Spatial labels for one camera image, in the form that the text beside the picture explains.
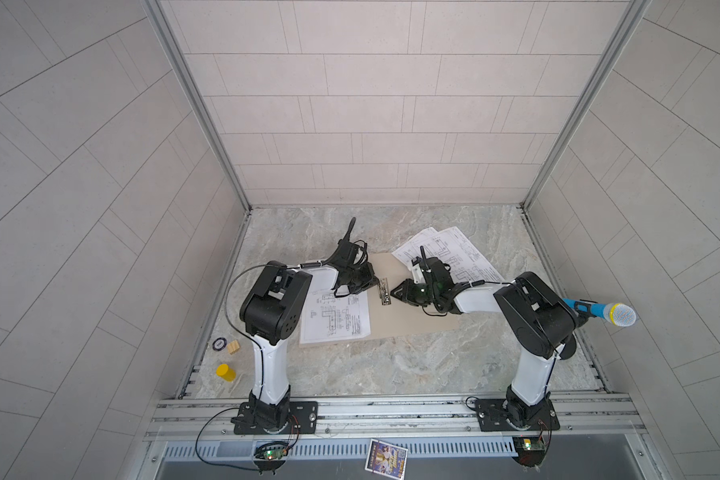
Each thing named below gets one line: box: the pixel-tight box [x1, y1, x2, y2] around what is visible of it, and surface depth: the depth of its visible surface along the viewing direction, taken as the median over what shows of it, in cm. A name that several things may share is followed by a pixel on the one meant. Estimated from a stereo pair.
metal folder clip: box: [379, 277, 392, 305], surface depth 93 cm
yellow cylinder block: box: [216, 364, 237, 382], surface depth 77 cm
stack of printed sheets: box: [391, 226, 506, 285], surface depth 104 cm
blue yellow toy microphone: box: [562, 298, 637, 328], surface depth 65 cm
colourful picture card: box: [364, 439, 409, 480], surface depth 66 cm
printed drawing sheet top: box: [299, 289, 372, 345], surface depth 89 cm
